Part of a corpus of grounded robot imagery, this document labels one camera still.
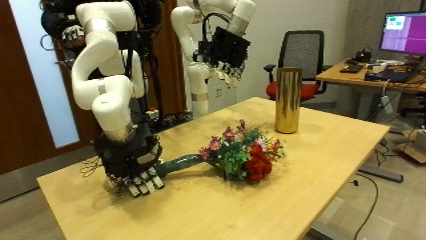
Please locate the white hanging power adapter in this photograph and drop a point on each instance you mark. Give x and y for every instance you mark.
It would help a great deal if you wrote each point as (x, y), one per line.
(386, 103)

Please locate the black keyboard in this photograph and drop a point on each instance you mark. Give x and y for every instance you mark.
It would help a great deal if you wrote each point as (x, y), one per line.
(351, 68)

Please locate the grey table foot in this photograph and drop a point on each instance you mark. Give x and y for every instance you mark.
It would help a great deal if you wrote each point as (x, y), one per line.
(381, 173)

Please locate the black mesh red office chair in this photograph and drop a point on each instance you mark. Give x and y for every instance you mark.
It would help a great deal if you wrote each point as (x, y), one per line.
(301, 56)

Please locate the brown door frosted glass panel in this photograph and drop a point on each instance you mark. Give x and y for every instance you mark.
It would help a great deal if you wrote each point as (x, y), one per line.
(26, 100)

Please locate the computer monitor purple screen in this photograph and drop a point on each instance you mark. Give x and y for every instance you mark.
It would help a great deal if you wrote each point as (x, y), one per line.
(404, 32)

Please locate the black laptop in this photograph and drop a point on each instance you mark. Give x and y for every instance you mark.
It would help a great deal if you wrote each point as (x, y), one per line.
(394, 76)

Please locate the tall gold cylinder vase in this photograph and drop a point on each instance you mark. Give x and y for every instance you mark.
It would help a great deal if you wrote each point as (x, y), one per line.
(287, 100)

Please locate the artificial flower bouquet green wrap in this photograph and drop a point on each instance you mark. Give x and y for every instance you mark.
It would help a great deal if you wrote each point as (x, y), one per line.
(241, 156)

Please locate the white wall outlet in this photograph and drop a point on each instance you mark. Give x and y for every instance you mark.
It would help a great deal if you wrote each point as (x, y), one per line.
(218, 91)

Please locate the red emergency stop button box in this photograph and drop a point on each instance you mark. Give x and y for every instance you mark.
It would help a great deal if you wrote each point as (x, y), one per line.
(153, 112)

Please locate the wooden office desk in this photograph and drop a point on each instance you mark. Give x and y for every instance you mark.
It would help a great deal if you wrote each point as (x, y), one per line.
(367, 78)

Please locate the cardboard box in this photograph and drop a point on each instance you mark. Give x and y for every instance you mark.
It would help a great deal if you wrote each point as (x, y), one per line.
(414, 148)

